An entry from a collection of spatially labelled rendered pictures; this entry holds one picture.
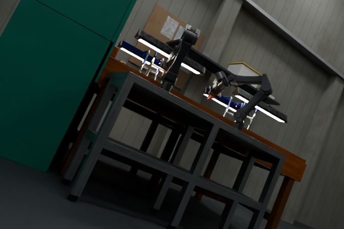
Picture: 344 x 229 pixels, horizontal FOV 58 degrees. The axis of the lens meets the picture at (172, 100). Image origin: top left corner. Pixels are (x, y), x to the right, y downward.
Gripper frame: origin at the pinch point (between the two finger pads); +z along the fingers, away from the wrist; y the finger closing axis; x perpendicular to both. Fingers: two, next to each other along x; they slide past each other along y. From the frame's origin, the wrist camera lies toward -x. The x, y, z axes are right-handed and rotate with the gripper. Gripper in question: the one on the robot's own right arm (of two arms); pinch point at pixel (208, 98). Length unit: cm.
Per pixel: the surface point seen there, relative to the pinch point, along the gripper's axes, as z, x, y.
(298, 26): 24, -366, -252
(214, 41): 86, -249, -90
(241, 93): -1.8, -25.5, -35.4
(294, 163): -1, 21, -88
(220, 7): 54, -295, -78
